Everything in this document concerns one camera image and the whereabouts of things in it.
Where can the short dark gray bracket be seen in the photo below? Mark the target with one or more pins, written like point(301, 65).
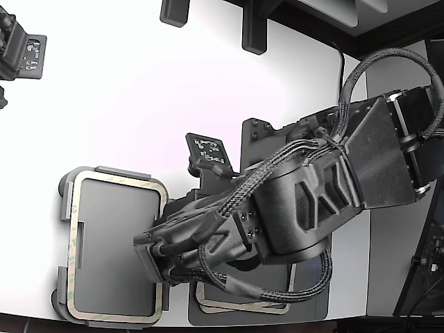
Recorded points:
point(173, 14)

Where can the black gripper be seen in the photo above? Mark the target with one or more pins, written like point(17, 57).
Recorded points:
point(184, 211)

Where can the small black clamp piece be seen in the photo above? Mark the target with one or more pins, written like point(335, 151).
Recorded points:
point(2, 97)

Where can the black stand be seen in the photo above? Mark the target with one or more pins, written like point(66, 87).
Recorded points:
point(411, 274)

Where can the light gray panel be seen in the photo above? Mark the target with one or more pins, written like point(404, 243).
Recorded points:
point(329, 10)

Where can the long dark gray bracket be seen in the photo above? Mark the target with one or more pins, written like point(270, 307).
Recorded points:
point(255, 34)

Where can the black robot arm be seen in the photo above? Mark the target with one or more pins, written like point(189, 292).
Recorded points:
point(374, 166)

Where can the gripper camera circuit board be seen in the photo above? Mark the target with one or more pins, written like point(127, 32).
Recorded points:
point(208, 151)

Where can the light gray plastic box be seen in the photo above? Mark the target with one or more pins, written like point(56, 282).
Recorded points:
point(114, 225)

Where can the black camera with circuit board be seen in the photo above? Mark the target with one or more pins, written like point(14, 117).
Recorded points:
point(31, 55)

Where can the dark wooden shelf edge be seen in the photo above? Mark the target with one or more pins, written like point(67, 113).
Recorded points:
point(399, 38)

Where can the dark gray textured mat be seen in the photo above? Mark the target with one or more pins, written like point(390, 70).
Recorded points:
point(305, 312)

